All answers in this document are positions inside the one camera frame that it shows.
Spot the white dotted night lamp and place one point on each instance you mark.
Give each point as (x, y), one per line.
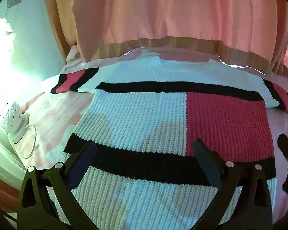
(12, 119)

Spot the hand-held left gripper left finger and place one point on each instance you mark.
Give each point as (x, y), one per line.
(84, 157)

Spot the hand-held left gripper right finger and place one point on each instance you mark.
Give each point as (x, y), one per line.
(206, 159)

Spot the pink bow-print blanket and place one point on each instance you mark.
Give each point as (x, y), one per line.
(52, 115)

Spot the pink curtain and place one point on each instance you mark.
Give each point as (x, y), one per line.
(172, 12)

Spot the brown bed frame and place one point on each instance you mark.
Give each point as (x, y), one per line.
(2, 194)

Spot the colour-block knitted sweater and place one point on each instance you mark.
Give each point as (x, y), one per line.
(144, 117)

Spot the pink white pillow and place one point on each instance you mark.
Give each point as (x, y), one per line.
(73, 54)

